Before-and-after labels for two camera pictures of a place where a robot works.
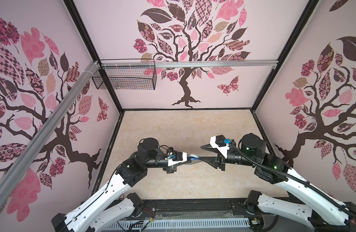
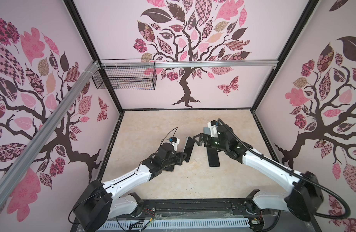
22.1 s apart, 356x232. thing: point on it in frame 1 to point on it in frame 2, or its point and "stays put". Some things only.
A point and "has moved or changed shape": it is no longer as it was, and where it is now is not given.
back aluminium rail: [187, 64] stays put
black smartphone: [191, 158] has moved or changed shape
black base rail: [193, 208] stays put
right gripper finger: [208, 147] to [200, 139]
